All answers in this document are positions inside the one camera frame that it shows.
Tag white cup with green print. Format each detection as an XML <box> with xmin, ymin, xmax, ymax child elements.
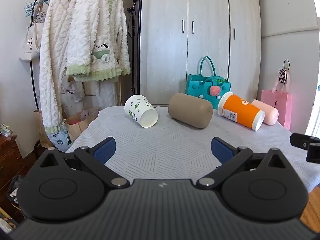
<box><xmin>124</xmin><ymin>94</ymin><xmax>159</xmax><ymax>129</ymax></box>

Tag patterned grey tablecloth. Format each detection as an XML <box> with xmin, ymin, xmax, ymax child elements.
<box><xmin>65</xmin><ymin>104</ymin><xmax>320</xmax><ymax>193</ymax></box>

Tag black cord on wall hook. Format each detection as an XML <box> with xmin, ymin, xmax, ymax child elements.
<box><xmin>278</xmin><ymin>59</ymin><xmax>291</xmax><ymax>84</ymax></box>

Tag white fluffy pajama top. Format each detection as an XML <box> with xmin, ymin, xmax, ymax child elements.
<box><xmin>66</xmin><ymin>0</ymin><xmax>131</xmax><ymax>82</ymax></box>

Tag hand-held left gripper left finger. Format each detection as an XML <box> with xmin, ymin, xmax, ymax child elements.
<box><xmin>37</xmin><ymin>137</ymin><xmax>130</xmax><ymax>189</ymax></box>

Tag pink paper gift bag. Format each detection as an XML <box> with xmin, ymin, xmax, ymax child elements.
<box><xmin>261</xmin><ymin>74</ymin><xmax>293</xmax><ymax>131</ymax></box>

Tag black metal clothes rack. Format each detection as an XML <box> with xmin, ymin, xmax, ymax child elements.
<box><xmin>24</xmin><ymin>0</ymin><xmax>84</xmax><ymax>110</ymax></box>

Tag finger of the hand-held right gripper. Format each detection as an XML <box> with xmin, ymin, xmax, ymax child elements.
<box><xmin>306</xmin><ymin>143</ymin><xmax>320</xmax><ymax>164</ymax></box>
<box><xmin>290</xmin><ymin>132</ymin><xmax>320</xmax><ymax>151</ymax></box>

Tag brown paper bag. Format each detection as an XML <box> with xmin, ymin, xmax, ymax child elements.
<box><xmin>64</xmin><ymin>106</ymin><xmax>100</xmax><ymax>143</ymax></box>

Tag wooden cabinet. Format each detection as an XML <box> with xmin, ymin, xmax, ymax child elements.
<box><xmin>0</xmin><ymin>132</ymin><xmax>28</xmax><ymax>222</ymax></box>

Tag grey printed cloth bag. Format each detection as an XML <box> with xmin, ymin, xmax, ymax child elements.
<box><xmin>61</xmin><ymin>76</ymin><xmax>86</xmax><ymax>106</ymax></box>

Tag pink cup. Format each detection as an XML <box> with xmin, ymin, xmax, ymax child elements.
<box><xmin>251</xmin><ymin>99</ymin><xmax>279</xmax><ymax>126</ymax></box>

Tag light grey wardrobe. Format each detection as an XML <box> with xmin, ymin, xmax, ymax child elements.
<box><xmin>138</xmin><ymin>0</ymin><xmax>262</xmax><ymax>106</ymax></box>

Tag orange cup with white lid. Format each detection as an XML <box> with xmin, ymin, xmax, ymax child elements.
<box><xmin>217</xmin><ymin>91</ymin><xmax>266</xmax><ymax>131</ymax></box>

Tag brown cup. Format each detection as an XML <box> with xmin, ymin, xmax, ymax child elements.
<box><xmin>168</xmin><ymin>92</ymin><xmax>214</xmax><ymax>130</ymax></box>

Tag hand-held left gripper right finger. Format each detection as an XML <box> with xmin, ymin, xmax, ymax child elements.
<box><xmin>196</xmin><ymin>137</ymin><xmax>288</xmax><ymax>190</ymax></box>

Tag white printed tote bag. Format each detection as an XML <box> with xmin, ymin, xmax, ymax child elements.
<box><xmin>19</xmin><ymin>21</ymin><xmax>45</xmax><ymax>63</ymax></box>

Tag white fluffy pajama pants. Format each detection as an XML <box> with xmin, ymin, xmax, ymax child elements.
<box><xmin>82</xmin><ymin>79</ymin><xmax>118</xmax><ymax>112</ymax></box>

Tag teal felt handbag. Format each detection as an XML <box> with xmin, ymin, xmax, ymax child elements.
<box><xmin>185</xmin><ymin>56</ymin><xmax>232</xmax><ymax>110</ymax></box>

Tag white fluffy robe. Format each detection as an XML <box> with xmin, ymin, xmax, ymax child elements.
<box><xmin>39</xmin><ymin>0</ymin><xmax>84</xmax><ymax>144</ymax></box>

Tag blue wire hangers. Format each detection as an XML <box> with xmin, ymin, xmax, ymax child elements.
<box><xmin>25</xmin><ymin>0</ymin><xmax>53</xmax><ymax>18</ymax></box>

